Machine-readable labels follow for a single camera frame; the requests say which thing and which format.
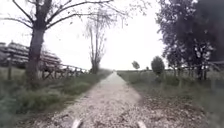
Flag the wooden rail fence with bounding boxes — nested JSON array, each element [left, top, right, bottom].
[[6, 53, 90, 82]]

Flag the building with tiered roofs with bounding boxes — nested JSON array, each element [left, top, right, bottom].
[[0, 40, 63, 72]]

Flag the grass verge with fence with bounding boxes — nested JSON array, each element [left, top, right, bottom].
[[0, 67, 113, 128]]

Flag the round dark bush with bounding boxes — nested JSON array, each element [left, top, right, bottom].
[[150, 55, 166, 76]]

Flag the slender bare tree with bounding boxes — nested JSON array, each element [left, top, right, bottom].
[[83, 7, 116, 75]]

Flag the large bare tree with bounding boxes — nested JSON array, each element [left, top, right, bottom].
[[0, 0, 116, 88]]

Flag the grass verge with leaves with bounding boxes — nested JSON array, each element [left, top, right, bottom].
[[117, 69, 224, 128]]

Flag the dark leafy trees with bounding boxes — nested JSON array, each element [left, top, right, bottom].
[[155, 0, 224, 82]]

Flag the robot's own part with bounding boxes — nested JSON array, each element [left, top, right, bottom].
[[70, 118, 83, 128], [136, 120, 148, 128]]

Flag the small distant tree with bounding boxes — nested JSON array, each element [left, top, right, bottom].
[[131, 60, 141, 71]]

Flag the pale gravel path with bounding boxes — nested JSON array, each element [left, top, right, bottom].
[[19, 71, 209, 128]]

